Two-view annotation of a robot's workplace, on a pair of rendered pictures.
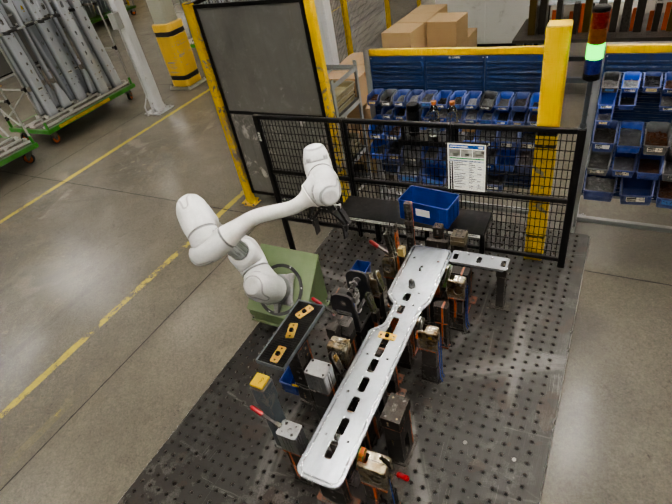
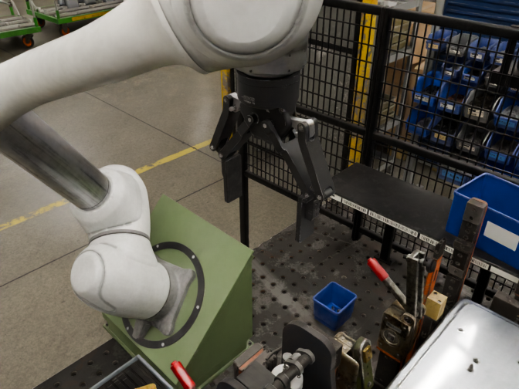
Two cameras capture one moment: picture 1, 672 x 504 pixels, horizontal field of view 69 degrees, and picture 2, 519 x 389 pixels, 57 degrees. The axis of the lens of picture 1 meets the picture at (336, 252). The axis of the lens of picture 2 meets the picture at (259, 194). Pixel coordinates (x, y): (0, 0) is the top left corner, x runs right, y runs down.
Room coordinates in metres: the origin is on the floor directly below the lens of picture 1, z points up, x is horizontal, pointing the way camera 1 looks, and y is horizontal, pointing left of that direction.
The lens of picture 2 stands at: (1.16, -0.09, 1.84)
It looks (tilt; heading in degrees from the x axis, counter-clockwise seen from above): 33 degrees down; 10
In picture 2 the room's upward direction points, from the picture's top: straight up
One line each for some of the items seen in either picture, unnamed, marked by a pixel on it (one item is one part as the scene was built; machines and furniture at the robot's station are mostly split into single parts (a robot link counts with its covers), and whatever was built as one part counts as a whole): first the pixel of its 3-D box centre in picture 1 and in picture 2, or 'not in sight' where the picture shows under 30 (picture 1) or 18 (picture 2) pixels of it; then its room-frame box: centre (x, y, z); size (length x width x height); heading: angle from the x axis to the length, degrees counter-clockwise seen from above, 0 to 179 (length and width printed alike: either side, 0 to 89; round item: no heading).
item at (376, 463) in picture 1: (380, 485); not in sight; (0.88, 0.02, 0.88); 0.15 x 0.11 x 0.36; 57
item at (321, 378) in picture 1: (326, 397); not in sight; (1.29, 0.17, 0.90); 0.13 x 0.10 x 0.41; 57
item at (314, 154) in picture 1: (317, 164); not in sight; (1.69, 0.00, 1.80); 0.13 x 0.11 x 0.16; 5
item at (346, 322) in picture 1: (348, 347); not in sight; (1.55, 0.03, 0.89); 0.13 x 0.11 x 0.38; 57
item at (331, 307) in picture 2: (361, 271); (334, 307); (2.24, -0.13, 0.74); 0.11 x 0.10 x 0.09; 147
